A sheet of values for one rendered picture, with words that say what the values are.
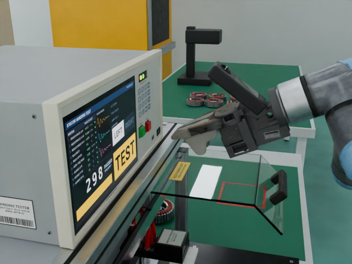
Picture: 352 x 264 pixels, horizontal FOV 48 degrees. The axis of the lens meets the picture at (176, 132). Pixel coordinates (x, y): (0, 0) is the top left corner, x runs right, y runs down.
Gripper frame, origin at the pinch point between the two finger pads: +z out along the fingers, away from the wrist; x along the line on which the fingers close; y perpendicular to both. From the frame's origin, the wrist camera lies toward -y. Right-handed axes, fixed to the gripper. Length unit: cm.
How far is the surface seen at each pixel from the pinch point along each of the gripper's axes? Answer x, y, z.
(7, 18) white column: 314, -109, 246
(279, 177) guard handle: 11.0, 20.1, -13.1
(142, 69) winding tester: 2.0, -13.3, 1.7
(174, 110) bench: 150, 23, 54
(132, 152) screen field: -5.2, -0.5, 7.5
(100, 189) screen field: -19.1, 0.0, 7.8
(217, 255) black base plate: 19.4, 40.6, 11.7
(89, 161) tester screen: -21.8, -5.5, 5.3
